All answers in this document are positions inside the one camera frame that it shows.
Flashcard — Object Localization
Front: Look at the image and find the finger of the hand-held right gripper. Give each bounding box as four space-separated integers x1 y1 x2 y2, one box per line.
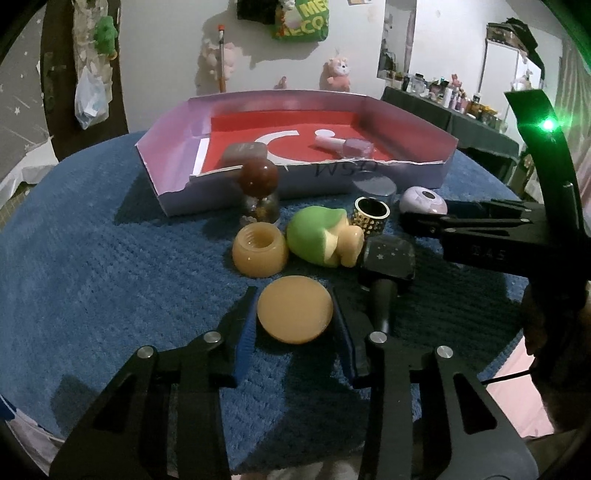
445 199 539 221
399 212 528 241

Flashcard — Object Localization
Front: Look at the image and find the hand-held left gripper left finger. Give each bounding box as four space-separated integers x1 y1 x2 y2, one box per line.
48 286 259 480

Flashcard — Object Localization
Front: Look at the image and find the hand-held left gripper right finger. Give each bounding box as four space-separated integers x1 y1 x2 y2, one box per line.
330 286 541 480

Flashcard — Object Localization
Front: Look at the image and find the pink round compact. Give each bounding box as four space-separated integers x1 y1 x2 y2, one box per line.
398 186 450 216

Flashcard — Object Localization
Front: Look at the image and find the tan round jar lid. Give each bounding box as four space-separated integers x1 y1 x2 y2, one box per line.
257 276 334 343

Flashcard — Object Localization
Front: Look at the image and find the black starry nail polish bottle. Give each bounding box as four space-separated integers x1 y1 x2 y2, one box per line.
358 236 416 334

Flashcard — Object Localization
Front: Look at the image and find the green mushroom-shaped toy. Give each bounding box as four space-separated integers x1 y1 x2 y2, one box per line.
286 206 365 268

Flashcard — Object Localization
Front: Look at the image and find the cardboard box with red lining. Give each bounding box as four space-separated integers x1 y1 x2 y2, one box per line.
135 89 458 217

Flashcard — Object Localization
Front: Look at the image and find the person's right hand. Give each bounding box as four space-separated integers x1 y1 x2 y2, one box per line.
522 279 591 435

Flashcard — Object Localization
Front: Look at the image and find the gold studded cylinder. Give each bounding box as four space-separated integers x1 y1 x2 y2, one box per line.
353 197 392 238

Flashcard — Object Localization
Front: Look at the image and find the grey round lid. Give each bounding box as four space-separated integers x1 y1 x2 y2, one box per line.
352 176 398 199

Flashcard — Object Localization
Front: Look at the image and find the dark green covered table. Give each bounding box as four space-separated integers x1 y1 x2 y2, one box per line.
381 85 522 158

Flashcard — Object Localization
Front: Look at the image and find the lilac nail polish bottle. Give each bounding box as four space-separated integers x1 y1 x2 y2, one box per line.
314 130 375 160

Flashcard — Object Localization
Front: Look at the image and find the row of small bottles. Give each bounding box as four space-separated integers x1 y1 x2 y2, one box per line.
387 71 505 131

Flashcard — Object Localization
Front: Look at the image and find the white cabinet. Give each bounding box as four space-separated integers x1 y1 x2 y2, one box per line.
482 23 544 121

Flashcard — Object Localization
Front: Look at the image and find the blue fuzzy blanket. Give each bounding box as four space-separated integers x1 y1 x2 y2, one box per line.
0 131 536 472

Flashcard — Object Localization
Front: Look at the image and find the brown ball-cap glass bottle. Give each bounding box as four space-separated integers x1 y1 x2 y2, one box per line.
238 157 281 228

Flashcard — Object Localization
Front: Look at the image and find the grey compact case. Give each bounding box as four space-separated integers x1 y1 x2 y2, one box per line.
221 142 270 169

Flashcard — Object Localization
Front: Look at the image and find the green printed bag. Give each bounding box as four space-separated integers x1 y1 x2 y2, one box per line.
271 0 331 42

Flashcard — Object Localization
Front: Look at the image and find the white paper sheet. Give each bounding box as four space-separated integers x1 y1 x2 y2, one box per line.
0 134 60 210

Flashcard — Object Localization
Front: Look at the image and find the orange and white stick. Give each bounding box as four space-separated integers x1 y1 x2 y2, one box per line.
216 25 228 94

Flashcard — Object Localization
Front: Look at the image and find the clear plastic bag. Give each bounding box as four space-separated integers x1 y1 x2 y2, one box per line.
75 67 109 130

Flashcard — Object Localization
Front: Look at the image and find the pale pink plush toy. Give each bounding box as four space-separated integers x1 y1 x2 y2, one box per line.
200 38 239 78

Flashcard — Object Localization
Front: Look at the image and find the green plush toy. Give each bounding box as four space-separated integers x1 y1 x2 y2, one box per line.
93 16 120 61

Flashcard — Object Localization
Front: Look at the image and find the clear hanging organizer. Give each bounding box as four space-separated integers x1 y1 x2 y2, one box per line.
73 0 117 93

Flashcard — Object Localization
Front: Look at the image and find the black cable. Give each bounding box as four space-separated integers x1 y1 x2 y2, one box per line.
480 366 537 385

